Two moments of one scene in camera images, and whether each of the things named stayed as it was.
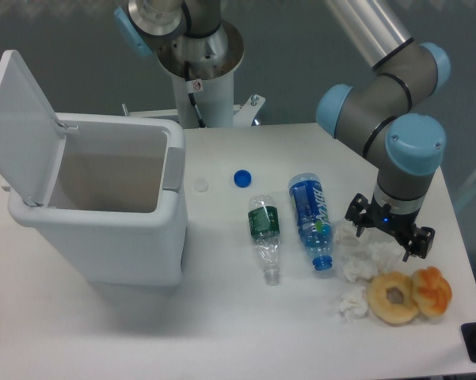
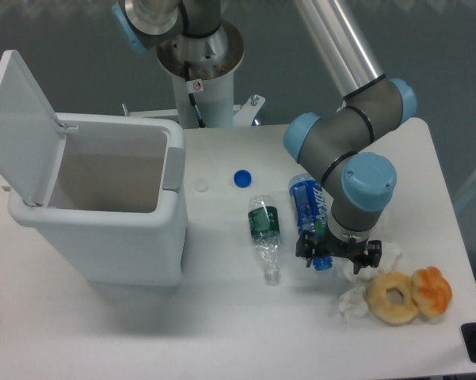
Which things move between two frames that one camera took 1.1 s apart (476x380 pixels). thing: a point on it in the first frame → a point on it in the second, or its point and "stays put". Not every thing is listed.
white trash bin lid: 24,138 stays put
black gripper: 362,213 → 366,253
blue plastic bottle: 314,218 stays put
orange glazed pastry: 432,290 stays put
